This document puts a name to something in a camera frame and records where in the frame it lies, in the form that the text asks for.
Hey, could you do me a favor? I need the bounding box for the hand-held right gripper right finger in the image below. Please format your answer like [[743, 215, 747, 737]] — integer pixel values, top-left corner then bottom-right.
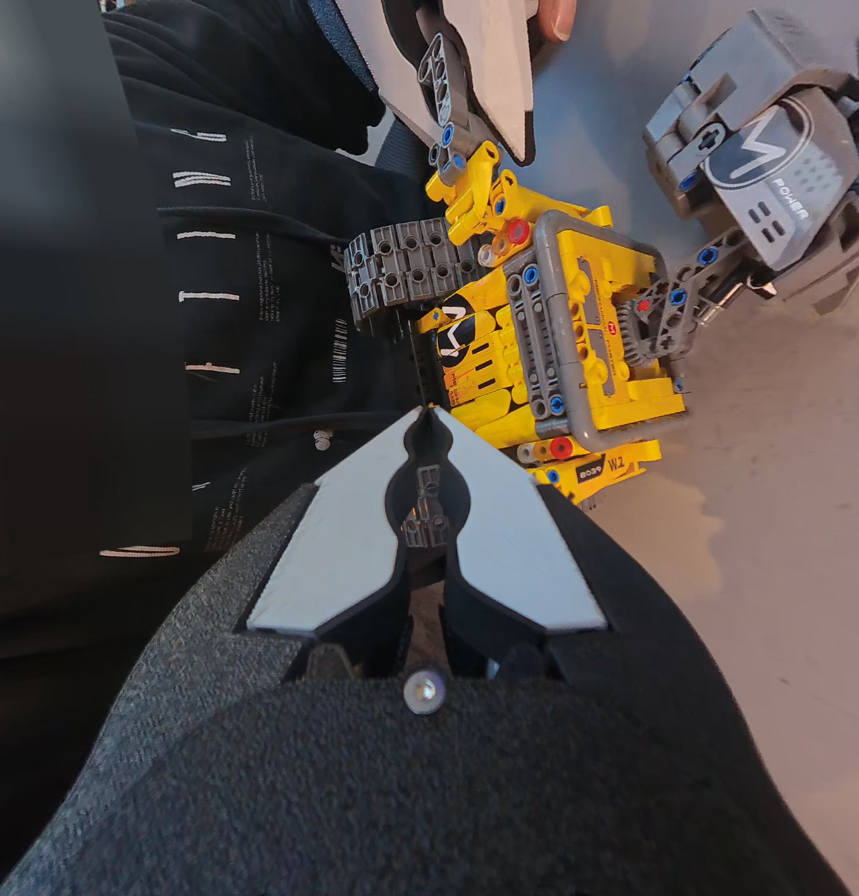
[[429, 406, 609, 678]]

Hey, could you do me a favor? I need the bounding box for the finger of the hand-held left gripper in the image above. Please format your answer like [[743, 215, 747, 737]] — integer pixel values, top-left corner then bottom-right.
[[437, 0, 539, 168], [330, 0, 439, 151]]

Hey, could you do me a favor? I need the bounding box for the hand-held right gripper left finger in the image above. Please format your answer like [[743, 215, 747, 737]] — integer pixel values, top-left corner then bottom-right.
[[246, 406, 426, 678]]

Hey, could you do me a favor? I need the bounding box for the dark grey brick connector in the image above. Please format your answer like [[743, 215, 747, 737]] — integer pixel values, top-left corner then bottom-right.
[[400, 464, 450, 550]]

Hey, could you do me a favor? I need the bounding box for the yellow tracked brick robot model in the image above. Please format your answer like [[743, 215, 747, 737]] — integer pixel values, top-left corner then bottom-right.
[[345, 31, 691, 515]]

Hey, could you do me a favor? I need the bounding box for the person in black hoodie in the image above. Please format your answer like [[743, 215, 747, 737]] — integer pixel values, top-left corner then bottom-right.
[[0, 0, 437, 662]]

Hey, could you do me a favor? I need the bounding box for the grey robot model head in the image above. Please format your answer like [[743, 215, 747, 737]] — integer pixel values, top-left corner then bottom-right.
[[622, 10, 859, 365]]

